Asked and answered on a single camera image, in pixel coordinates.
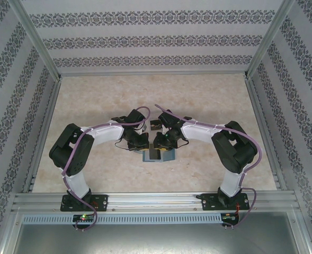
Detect small controller board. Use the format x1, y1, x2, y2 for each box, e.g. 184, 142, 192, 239
221, 212, 238, 222
73, 214, 95, 222

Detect grey metal sheet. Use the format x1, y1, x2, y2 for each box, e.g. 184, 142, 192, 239
10, 223, 309, 254

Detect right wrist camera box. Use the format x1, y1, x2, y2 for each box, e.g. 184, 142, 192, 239
155, 133, 176, 143

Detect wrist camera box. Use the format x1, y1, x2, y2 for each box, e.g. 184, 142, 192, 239
155, 133, 176, 143
129, 133, 149, 143

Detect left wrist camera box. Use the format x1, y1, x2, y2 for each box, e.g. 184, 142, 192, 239
129, 133, 149, 143

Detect thin black camera cable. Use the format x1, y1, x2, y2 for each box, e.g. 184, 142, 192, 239
175, 136, 189, 149
114, 137, 131, 151

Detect aluminium mounting rail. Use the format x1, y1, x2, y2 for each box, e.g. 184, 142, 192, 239
12, 192, 297, 213

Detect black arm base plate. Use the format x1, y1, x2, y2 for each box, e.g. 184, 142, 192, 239
197, 193, 249, 212
61, 194, 109, 212

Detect grey slotted cable duct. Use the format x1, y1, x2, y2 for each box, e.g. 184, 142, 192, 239
22, 213, 223, 224

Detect aluminium side rail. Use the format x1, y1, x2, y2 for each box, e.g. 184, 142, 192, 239
23, 76, 64, 193
244, 75, 286, 191

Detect aluminium frame post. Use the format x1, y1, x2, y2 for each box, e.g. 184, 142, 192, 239
244, 0, 297, 80
11, 0, 63, 80

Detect aluminium frame beam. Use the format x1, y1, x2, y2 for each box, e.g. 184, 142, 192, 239
288, 210, 312, 254
0, 210, 24, 254

